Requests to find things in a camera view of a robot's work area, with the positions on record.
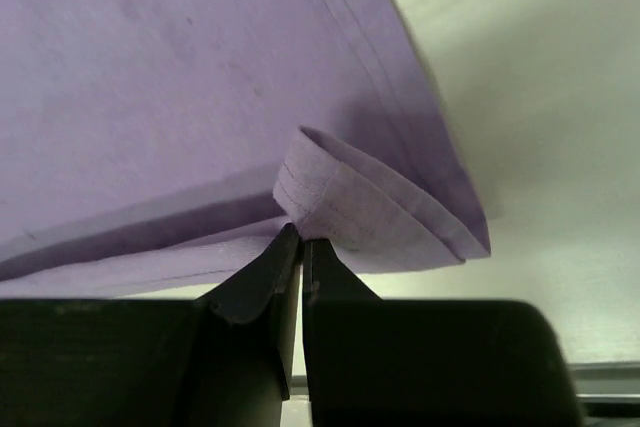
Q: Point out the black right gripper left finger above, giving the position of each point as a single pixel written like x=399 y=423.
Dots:
x=222 y=359

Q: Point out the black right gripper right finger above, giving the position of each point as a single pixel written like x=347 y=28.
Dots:
x=378 y=362

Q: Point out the purple t shirt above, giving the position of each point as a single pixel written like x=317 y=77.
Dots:
x=154 y=144

